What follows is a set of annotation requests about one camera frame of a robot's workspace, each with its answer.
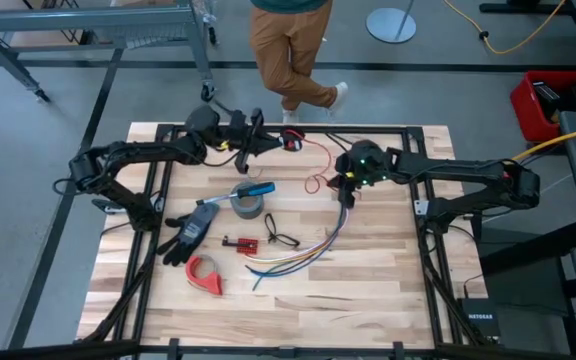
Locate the red plastic bin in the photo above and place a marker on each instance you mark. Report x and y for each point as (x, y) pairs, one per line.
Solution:
(523, 107)

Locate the black aluminium frame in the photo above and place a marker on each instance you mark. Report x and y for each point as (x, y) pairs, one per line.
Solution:
(268, 351)

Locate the grey cart with wooden shelf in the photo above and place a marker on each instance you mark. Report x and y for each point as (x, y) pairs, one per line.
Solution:
(83, 17)

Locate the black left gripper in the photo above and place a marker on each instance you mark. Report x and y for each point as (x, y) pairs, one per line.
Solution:
(240, 135)

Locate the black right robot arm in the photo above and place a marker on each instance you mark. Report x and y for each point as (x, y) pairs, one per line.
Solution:
(448, 167)

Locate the grey duct tape roll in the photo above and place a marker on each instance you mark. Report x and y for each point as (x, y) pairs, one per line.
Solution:
(248, 207)

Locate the person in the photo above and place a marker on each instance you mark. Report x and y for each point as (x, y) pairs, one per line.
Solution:
(288, 55)

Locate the round metal floor stand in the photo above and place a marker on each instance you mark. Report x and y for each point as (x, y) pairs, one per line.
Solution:
(390, 25)

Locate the red tape dispenser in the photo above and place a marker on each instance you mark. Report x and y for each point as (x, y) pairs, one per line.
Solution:
(208, 282)

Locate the black network switch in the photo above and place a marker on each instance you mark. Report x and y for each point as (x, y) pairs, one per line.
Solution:
(480, 317)

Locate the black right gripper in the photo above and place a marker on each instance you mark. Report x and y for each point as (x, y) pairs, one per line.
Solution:
(348, 181)

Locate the grey black work glove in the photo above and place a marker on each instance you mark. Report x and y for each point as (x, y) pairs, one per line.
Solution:
(193, 230)

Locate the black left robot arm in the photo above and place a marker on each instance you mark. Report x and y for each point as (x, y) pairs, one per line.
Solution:
(143, 150)

